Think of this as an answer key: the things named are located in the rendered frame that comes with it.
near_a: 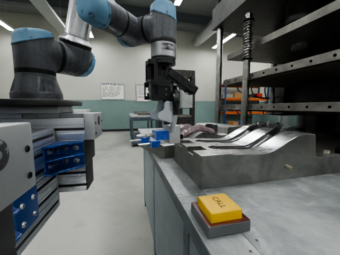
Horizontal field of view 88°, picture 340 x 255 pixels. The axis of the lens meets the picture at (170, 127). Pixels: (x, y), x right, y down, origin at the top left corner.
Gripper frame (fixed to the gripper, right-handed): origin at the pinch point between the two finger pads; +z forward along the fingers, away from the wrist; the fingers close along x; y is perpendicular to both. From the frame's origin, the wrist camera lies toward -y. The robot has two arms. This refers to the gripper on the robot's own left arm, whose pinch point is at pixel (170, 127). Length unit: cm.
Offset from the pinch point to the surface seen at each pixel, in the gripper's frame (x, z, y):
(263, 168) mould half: 16.6, 10.9, -21.7
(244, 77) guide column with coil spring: -61, -30, -93
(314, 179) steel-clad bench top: 21.6, 15.0, -37.3
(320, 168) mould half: 20.1, 12.9, -42.9
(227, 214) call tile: 28.4, 12.0, 1.5
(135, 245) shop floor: -69, 95, -3
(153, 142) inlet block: -20.1, 8.6, -0.9
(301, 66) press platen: -16, -30, -90
